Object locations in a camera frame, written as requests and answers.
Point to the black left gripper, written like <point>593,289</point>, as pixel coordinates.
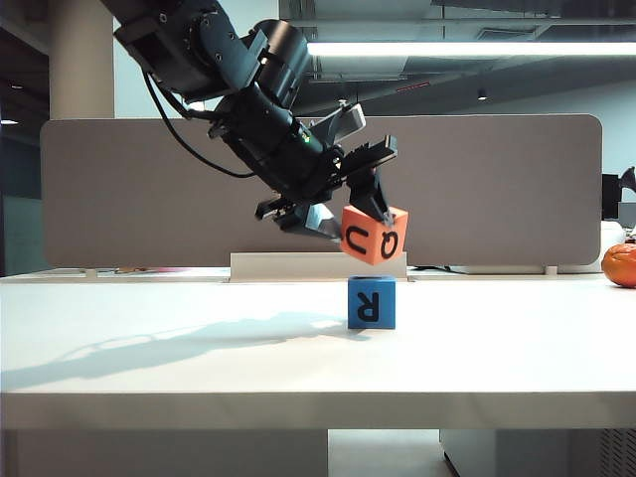
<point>283,149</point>

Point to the orange letter block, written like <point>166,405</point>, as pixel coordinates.
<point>358,238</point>

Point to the black monitor on arm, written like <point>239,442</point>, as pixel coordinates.
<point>612,196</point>

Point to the blue letter block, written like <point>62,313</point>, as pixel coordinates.
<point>370,303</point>

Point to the grey desk partition panel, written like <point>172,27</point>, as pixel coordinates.
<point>472,189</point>

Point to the long ceiling light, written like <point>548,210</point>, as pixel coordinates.
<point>472,48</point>

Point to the white rounded object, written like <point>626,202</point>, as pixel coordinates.
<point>612,233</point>

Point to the orange tangerine fruit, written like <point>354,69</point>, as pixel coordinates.
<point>621,266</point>

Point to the beige building column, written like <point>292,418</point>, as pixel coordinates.
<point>79,59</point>

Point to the white desk side panel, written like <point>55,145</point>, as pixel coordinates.
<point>149,454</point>

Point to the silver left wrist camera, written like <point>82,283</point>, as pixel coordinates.
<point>348,121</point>

